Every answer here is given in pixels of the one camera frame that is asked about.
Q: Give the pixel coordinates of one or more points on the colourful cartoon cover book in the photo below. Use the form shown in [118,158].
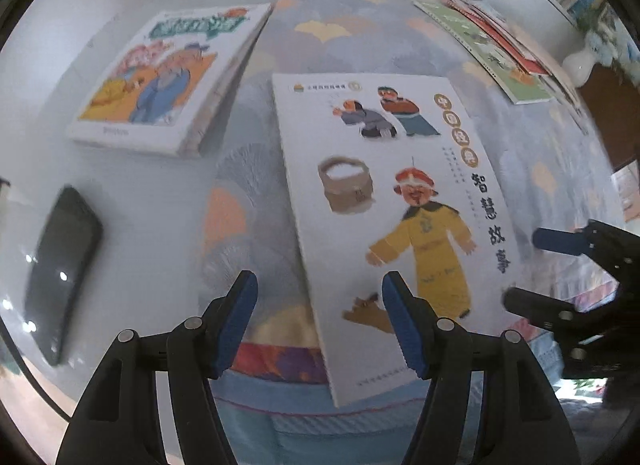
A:
[165,75]

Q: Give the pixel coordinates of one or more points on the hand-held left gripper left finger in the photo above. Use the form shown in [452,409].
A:
[235,325]

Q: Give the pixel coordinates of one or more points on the fan pattern tablecloth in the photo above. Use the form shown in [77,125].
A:
[310,35]

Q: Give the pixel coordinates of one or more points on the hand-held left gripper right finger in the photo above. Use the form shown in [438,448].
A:
[405,330]

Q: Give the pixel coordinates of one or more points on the white storage box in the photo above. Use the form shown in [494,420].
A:
[625,190]

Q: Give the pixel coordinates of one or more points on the white vase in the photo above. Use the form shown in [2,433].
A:
[580,67]

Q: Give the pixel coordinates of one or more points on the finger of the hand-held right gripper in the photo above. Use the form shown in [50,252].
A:
[557,240]
[530,305]

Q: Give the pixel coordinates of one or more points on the brown wooden cabinet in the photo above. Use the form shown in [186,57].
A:
[607,115]

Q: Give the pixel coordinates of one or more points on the black smartphone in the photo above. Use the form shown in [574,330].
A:
[60,270]

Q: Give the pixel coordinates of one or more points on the white book yellow robed man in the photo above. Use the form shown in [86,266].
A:
[400,205]

